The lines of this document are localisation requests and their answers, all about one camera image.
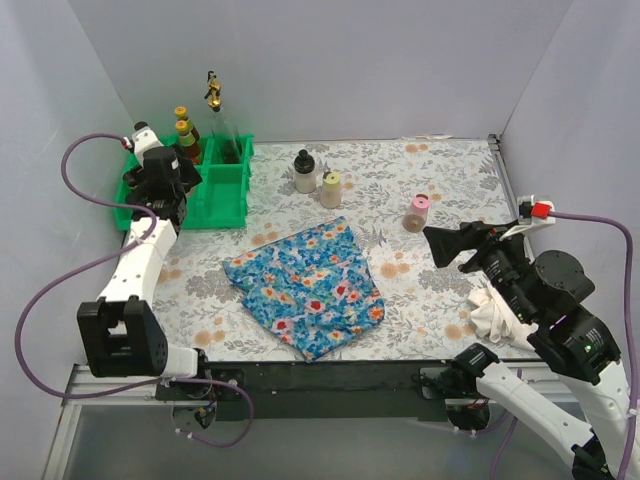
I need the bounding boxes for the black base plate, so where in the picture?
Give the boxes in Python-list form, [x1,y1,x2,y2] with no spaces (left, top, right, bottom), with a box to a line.
[154,357,494,424]

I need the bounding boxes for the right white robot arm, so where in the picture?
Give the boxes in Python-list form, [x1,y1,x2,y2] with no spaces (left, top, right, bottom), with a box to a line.
[415,212,639,479]

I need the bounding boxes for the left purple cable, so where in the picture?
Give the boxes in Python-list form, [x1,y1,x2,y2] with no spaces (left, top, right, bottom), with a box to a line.
[13,132,255,447]

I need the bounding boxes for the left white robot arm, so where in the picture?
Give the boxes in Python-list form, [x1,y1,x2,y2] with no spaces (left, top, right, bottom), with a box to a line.
[77,146,213,400]

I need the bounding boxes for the white crumpled cloth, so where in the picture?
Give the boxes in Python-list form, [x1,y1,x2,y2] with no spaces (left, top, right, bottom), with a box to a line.
[467,283,538,352]

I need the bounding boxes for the blue floral cloth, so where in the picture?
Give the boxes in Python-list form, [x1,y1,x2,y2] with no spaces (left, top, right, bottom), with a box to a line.
[223,216,385,362]

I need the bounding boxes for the pink-cap spice shaker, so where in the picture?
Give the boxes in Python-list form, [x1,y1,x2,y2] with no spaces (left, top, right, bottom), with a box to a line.
[402,194,431,233]

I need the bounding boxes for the yellow-cap spice shaker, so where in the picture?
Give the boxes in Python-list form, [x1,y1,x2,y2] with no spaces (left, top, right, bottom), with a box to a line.
[320,171,342,209]

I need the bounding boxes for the black-cap white powder shaker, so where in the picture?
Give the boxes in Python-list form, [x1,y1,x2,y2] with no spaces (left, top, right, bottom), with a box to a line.
[294,149,316,194]

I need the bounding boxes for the tall oil bottle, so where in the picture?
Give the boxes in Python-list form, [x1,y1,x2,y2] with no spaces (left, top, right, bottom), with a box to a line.
[204,88,242,164]
[207,70,221,93]

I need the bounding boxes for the green plastic compartment bin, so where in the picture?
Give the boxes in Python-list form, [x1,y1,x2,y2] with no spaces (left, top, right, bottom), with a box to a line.
[110,133,255,231]

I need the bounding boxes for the red sauce bottle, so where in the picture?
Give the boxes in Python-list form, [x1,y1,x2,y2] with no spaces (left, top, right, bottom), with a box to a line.
[174,106,200,142]
[175,120,202,165]

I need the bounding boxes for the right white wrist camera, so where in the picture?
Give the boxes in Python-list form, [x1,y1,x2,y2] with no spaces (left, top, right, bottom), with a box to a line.
[500,194,556,241]

